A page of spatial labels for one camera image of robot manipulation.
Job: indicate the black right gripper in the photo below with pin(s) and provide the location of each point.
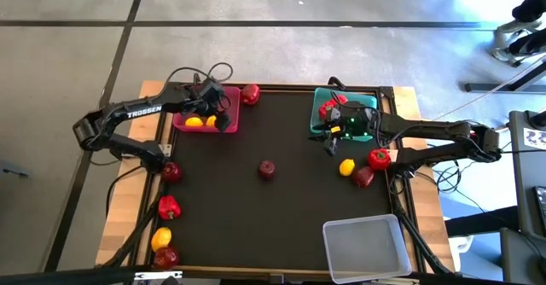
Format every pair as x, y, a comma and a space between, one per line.
354, 125

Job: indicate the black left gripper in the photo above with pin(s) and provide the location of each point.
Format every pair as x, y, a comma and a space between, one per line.
205, 99

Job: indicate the yellow lemon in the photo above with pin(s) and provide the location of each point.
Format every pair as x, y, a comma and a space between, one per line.
194, 121
346, 167
211, 120
161, 239

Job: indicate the red bell pepper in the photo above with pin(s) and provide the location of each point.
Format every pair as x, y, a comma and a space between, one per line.
325, 110
341, 99
169, 207
379, 160

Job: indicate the red and yellow apple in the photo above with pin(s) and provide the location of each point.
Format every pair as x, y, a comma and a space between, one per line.
250, 94

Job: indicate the dark red apple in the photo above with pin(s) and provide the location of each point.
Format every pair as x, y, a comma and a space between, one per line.
166, 258
171, 172
266, 170
363, 177

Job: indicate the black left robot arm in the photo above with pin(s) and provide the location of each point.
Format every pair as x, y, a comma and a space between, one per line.
111, 116

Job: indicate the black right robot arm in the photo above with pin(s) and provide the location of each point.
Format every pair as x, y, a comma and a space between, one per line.
426, 128

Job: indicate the pink plastic basket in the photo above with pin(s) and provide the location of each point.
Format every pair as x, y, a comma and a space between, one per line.
181, 123

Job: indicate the black clamp hook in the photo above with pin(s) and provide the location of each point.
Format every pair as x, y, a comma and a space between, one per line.
196, 79
335, 80

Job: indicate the teal plastic basket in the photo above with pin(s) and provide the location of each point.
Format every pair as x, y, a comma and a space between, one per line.
362, 98

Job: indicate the black table mat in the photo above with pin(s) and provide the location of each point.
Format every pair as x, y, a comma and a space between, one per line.
256, 225

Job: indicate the clear plastic basket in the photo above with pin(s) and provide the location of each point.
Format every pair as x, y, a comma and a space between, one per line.
367, 246

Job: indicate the black stand bar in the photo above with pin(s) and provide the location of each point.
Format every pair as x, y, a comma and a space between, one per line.
478, 87

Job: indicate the black stand base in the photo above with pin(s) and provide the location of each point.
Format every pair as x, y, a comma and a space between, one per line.
478, 225

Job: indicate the grey equipment cart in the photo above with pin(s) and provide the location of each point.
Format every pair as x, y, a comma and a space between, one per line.
522, 178

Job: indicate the white printed label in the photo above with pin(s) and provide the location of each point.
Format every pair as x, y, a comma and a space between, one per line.
535, 139

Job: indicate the black tablet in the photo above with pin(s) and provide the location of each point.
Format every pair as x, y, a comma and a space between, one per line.
541, 204

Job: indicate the grey box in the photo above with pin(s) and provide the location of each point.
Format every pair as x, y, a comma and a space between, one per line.
522, 259

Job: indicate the person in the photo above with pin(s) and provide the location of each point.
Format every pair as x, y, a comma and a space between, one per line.
529, 7

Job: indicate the white rail label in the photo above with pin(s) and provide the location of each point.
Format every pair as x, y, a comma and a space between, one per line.
158, 275

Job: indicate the white bracket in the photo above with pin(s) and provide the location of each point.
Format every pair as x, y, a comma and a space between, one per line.
458, 246

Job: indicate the black camera rail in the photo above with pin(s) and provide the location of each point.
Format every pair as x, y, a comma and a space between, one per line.
64, 276

